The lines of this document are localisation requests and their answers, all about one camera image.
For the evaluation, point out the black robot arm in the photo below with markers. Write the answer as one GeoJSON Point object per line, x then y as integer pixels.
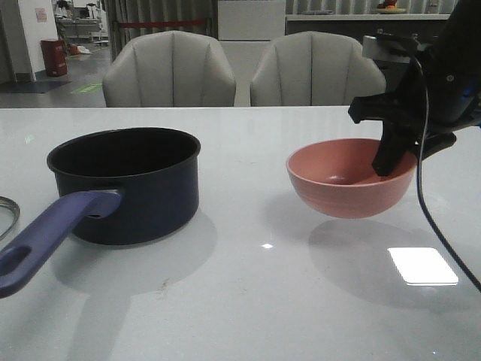
{"type": "Point", "coordinates": [438, 94]}

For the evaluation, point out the white cabinet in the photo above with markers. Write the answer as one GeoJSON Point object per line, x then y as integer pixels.
{"type": "Point", "coordinates": [244, 29]}

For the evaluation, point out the glass lid with blue knob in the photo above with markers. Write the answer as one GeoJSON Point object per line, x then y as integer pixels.
{"type": "Point", "coordinates": [10, 213]}

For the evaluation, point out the pink bowl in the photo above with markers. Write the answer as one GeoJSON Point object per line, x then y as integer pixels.
{"type": "Point", "coordinates": [336, 178]}

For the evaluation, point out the fruit plate on counter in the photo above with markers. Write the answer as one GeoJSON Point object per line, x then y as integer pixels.
{"type": "Point", "coordinates": [389, 7]}

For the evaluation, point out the right grey upholstered chair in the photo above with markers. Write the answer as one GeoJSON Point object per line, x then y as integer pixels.
{"type": "Point", "coordinates": [314, 69]}

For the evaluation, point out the dark blue saucepan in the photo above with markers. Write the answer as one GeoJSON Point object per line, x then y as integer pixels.
{"type": "Point", "coordinates": [116, 187]}

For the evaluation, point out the red barrier belt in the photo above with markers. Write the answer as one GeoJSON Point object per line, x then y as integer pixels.
{"type": "Point", "coordinates": [163, 24]}

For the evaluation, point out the dark counter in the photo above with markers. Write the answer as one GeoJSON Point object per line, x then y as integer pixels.
{"type": "Point", "coordinates": [425, 26]}

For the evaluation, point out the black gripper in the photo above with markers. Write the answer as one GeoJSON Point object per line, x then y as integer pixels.
{"type": "Point", "coordinates": [402, 113]}

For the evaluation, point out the grey upholstered chair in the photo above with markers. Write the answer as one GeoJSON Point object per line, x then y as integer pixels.
{"type": "Point", "coordinates": [314, 69]}
{"type": "Point", "coordinates": [170, 69]}

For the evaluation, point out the red bin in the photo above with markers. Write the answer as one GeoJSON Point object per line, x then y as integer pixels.
{"type": "Point", "coordinates": [54, 57]}

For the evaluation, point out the left grey upholstered chair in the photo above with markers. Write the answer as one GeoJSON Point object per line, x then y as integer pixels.
{"type": "Point", "coordinates": [170, 69]}

